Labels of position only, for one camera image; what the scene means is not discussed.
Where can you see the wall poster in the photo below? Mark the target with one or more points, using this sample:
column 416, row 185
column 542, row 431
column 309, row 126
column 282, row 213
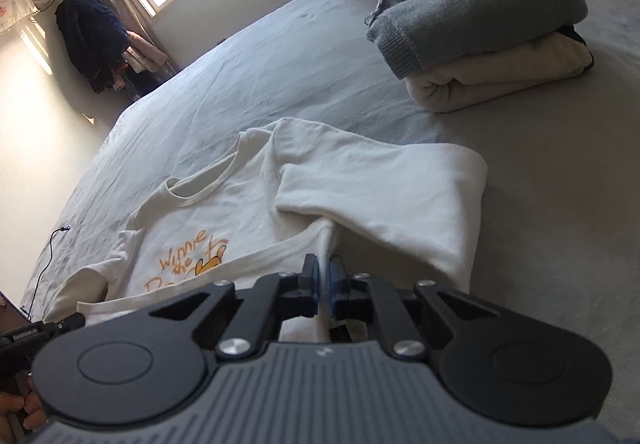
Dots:
column 15, row 4

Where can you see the grey fuzzy blanket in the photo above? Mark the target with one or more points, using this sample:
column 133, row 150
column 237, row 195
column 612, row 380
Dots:
column 550, row 224

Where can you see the pink hanging clothes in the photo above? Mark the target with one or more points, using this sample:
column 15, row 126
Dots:
column 145, row 54

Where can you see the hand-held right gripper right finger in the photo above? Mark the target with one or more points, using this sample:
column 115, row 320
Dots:
column 334, row 286

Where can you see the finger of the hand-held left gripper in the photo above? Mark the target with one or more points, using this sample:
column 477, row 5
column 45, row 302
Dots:
column 67, row 321

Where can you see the white printed sweatshirt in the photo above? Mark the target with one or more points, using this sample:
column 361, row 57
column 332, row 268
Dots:
column 240, row 204

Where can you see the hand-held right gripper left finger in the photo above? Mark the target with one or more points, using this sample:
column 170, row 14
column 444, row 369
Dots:
column 313, row 286

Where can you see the dark blue hanging jacket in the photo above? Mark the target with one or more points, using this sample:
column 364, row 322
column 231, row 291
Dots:
column 90, row 39

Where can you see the cream folded garment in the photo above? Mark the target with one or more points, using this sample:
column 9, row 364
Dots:
column 500, row 79

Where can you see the grey folded sweater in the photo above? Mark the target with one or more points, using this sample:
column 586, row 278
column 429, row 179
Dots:
column 475, row 9

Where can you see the black folded garment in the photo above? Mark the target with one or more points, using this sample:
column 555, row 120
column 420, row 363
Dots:
column 575, row 35

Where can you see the bed with pale sheet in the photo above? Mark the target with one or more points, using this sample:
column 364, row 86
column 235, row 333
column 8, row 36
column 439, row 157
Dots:
column 300, row 74

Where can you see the person's left hand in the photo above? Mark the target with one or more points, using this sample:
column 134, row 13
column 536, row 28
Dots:
column 20, row 411

